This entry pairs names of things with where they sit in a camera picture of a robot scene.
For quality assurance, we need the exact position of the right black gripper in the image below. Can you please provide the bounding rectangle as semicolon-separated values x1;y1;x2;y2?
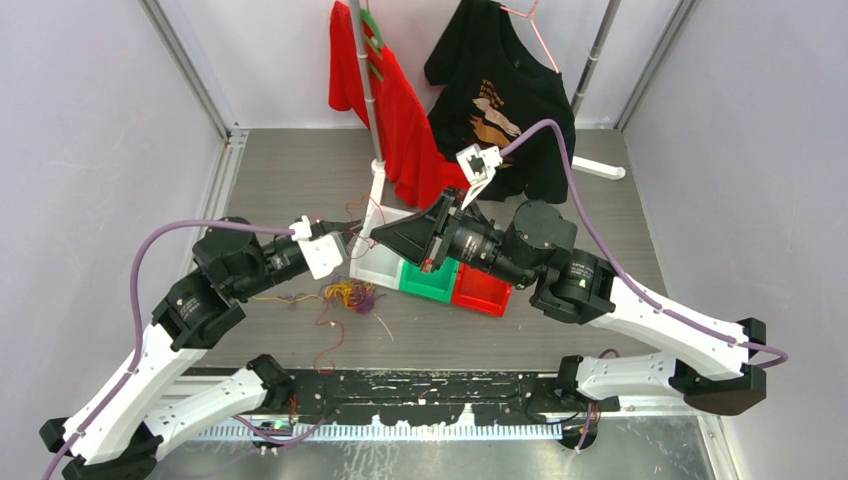
370;185;535;290

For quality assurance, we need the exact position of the red wire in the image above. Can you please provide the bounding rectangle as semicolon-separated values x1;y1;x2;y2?
317;192;389;248

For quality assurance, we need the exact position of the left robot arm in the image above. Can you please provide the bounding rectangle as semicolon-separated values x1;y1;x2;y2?
39;217;362;479

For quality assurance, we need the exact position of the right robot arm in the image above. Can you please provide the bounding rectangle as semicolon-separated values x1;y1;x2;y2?
370;188;767;416

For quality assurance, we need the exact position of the white plastic bin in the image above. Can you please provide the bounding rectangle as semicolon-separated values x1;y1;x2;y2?
349;202;411;290

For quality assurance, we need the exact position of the green plastic bin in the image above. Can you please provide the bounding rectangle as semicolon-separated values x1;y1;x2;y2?
399;258;460;303

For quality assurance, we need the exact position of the red t-shirt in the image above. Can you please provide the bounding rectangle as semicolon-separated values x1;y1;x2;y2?
328;1;469;209

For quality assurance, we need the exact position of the red plastic bin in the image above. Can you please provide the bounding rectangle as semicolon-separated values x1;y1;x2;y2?
450;264;513;317

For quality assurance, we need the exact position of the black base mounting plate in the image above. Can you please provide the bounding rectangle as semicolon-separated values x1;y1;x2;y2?
253;369;588;427

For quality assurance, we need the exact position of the black printed t-shirt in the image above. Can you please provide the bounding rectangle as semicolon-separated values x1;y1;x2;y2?
424;1;576;204

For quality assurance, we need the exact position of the green clothes hanger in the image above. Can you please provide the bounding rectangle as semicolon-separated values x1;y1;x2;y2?
360;8;385;82

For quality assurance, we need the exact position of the metal clothes rack pole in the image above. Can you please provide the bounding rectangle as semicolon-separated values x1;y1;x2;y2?
348;0;385;171

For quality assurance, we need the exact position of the pink clothes hanger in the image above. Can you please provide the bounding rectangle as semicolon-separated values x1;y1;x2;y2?
500;0;561;74

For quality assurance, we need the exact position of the right metal rack pole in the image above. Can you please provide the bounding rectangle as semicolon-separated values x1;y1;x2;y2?
571;0;622;117

